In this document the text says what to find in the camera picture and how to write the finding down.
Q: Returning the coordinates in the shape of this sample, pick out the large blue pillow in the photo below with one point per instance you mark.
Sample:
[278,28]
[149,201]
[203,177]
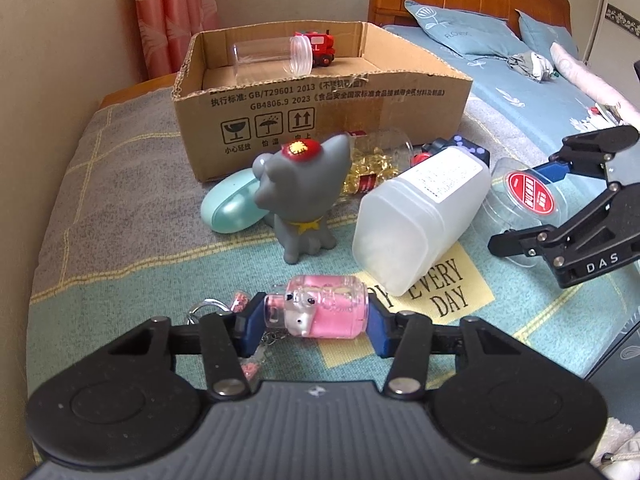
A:
[460,25]

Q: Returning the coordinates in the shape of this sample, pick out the jar of gold capsules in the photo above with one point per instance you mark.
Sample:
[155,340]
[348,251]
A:
[375,160]

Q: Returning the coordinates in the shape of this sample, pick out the cardboard box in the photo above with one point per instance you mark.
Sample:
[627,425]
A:
[325,100]

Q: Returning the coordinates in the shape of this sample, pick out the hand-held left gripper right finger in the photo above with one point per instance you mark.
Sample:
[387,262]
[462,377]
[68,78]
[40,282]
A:
[379,330]

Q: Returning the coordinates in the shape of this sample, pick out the red toy car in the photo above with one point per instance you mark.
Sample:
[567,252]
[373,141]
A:
[320,42]

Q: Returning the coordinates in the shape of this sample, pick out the crumpled grey cloth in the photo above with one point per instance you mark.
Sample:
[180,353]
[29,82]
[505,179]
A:
[525,65]

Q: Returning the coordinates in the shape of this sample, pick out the clear plastic jar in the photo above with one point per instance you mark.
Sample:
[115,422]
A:
[260,57]

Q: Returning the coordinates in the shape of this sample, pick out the blue bedsheet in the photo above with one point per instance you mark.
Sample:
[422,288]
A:
[525,105]

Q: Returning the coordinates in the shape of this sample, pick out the wooden bed frame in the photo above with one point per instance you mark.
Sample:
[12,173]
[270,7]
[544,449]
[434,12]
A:
[130,94]

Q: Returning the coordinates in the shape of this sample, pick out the pink curtain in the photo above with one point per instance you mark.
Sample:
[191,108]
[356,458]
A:
[170,20]

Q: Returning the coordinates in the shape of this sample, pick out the white translucent plastic bottle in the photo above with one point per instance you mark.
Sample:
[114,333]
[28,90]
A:
[415,220]

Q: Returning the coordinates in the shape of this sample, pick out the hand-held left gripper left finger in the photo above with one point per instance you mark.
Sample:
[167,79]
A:
[256,317]

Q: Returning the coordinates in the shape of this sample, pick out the teal oval case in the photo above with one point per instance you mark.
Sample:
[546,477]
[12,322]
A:
[225,205]

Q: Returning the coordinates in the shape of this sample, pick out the rolled white pink blanket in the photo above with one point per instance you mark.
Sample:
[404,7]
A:
[585,75]

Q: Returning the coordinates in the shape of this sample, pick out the grey toy cat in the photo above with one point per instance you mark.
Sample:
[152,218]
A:
[300,185]

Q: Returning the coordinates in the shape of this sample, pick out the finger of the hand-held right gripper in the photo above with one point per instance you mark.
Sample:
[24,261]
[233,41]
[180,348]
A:
[520,242]
[557,170]

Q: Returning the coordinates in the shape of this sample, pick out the white fluffy cloth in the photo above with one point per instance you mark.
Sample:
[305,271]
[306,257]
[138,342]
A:
[622,450]

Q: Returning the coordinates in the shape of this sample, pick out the grey green checked blanket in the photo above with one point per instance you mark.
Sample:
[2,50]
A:
[125,220]

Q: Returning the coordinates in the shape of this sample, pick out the small blue pillow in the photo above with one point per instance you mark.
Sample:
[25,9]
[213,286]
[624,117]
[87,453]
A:
[545,30]

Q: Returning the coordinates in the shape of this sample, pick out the clear round plastic container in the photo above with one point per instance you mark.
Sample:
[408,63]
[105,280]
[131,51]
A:
[520,195]

